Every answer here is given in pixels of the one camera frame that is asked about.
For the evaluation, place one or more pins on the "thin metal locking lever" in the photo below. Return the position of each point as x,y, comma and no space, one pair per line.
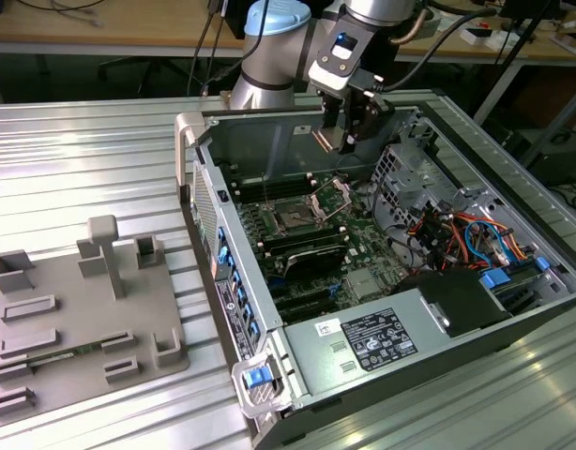
267,192

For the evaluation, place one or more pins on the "CPU socket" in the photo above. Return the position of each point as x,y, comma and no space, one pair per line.
292,216

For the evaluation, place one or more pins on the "green motherboard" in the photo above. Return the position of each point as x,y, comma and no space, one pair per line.
372,258

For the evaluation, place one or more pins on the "black expansion slot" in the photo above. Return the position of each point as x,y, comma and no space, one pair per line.
302,300
307,313

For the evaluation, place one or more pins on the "silver CPU green board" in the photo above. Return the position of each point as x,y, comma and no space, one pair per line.
328,139

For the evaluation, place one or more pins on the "silver chipset heat sink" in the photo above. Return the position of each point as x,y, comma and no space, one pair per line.
363,283

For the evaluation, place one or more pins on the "silver power supply unit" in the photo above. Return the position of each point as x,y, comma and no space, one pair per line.
311,361

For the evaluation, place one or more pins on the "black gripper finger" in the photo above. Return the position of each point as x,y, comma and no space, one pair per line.
370,117
330,110

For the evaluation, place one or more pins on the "black expansion card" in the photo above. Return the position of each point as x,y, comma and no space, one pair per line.
316,262

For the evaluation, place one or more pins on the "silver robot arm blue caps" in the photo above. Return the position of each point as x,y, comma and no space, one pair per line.
269,79

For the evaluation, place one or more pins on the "black equipment box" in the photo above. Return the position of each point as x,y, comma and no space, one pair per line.
560,159

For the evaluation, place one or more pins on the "white box black lid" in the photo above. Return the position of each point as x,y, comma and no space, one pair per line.
494,42

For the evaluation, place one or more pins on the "silver perforated drive cage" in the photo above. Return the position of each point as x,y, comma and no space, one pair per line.
410,187

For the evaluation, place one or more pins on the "black RAM slot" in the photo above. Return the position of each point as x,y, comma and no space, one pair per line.
307,241
307,235
292,190
292,179
292,184
292,195

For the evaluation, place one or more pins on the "green RAM stick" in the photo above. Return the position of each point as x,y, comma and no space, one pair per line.
88,348

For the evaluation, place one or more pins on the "black and silver PC case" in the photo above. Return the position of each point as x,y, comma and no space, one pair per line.
457,370

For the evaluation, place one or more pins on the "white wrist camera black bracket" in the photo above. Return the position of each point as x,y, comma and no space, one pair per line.
330,77

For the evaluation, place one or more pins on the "black office chair base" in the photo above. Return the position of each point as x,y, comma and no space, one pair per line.
149,65

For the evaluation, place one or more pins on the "grey parts rack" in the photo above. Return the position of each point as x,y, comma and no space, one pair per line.
81,300

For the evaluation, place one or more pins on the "blue disk carrier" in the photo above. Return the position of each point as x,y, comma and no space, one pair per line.
496,280

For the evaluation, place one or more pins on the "wooden desk white frame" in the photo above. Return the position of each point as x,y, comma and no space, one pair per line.
105,28

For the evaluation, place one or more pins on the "black monitor stand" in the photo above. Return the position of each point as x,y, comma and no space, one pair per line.
522,7

